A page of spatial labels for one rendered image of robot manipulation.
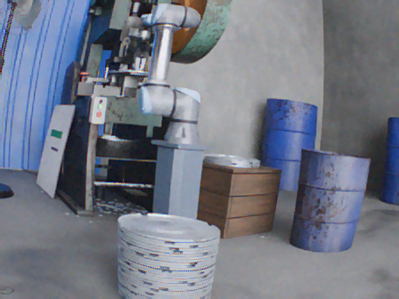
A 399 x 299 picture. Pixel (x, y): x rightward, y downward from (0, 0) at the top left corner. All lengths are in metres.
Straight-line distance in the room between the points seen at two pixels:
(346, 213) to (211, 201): 0.73
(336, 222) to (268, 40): 3.24
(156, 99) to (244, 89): 2.82
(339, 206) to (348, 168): 0.18
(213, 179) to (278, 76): 2.92
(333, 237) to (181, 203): 0.75
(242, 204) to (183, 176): 0.44
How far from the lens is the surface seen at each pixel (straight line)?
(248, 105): 4.56
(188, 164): 1.79
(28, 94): 3.48
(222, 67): 4.35
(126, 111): 2.30
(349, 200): 1.94
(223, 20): 2.49
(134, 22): 2.52
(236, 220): 2.10
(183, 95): 1.80
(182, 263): 1.09
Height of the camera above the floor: 0.54
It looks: 3 degrees down
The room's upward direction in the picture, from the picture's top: 6 degrees clockwise
